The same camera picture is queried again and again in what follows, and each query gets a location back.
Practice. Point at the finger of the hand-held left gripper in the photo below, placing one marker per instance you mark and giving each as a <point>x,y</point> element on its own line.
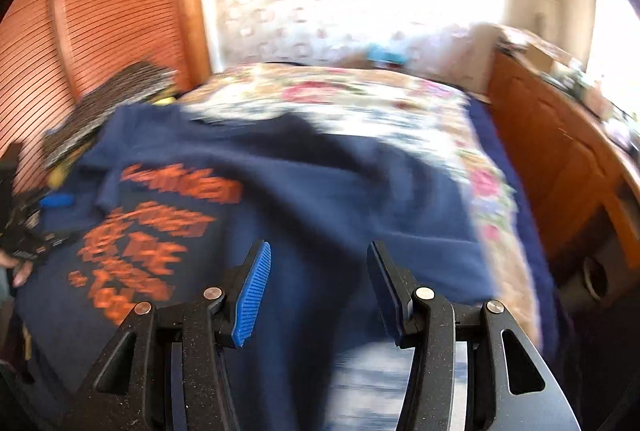
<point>56,200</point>

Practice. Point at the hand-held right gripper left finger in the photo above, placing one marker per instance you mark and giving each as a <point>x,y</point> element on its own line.
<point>252,296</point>

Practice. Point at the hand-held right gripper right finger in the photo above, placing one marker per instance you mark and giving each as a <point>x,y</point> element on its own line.
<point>386,291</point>

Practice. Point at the navy t-shirt with orange print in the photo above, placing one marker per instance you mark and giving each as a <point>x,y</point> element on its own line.
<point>310,191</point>

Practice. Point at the person's left hand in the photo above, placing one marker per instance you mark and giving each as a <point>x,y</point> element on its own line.
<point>21,273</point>

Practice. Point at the dark patterned cushion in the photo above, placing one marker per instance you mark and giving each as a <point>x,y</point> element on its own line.
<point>110,101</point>

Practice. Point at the navy blanket with floral border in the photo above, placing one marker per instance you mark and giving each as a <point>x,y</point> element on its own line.
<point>380,101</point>

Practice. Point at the wooden wardrobe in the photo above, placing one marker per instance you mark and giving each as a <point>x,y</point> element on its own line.
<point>115,11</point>

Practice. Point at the round waste bin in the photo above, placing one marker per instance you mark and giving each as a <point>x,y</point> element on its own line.
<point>592,278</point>

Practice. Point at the wooden cabinet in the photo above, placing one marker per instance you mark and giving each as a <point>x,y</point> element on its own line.
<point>550,136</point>

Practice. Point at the small blue toy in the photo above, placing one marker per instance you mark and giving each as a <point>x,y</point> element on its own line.
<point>386,54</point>

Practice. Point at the cardboard box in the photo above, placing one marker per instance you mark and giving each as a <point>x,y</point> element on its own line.
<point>537,57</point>

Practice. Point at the bright window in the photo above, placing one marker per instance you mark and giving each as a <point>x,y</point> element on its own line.
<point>612,36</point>

